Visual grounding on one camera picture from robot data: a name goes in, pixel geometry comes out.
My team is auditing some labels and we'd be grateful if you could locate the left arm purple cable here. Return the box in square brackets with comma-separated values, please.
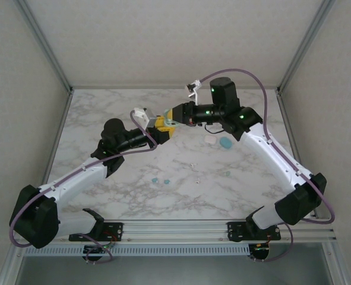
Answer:
[8, 110, 159, 265]

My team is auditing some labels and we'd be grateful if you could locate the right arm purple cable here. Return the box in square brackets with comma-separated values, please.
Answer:
[199, 68, 335, 262]

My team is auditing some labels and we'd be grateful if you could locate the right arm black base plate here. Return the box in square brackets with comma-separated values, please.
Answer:
[227, 221, 282, 241]

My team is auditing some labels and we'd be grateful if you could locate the aluminium table rear rail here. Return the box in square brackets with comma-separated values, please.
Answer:
[71, 85, 280, 91]

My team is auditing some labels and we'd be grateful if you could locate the grey slotted cable duct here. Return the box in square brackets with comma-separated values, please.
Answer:
[23, 245, 250, 257]

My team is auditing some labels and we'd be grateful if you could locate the aluminium table edge rail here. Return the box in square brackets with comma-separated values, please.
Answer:
[31, 88, 75, 221]
[276, 90, 318, 219]

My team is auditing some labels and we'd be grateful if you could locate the aluminium frame post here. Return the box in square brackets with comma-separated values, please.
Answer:
[276, 0, 336, 94]
[16, 0, 74, 93]

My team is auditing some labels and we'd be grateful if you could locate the mint green earbud charging case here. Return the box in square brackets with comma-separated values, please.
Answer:
[162, 114, 182, 129]

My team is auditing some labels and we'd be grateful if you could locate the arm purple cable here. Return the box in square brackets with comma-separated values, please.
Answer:
[199, 68, 335, 262]
[8, 110, 159, 265]

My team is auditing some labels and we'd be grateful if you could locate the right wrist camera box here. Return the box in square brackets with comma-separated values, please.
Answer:
[184, 78, 203, 105]

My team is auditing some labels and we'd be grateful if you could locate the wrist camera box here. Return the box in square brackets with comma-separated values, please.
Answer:
[184, 78, 203, 105]
[132, 106, 159, 131]

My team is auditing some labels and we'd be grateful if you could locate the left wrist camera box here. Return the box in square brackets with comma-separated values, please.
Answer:
[132, 106, 159, 131]

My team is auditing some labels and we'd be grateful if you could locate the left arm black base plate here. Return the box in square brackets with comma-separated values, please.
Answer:
[68, 221, 124, 242]

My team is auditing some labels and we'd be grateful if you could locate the aluminium mounting rail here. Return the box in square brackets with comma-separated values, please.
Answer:
[13, 218, 338, 244]

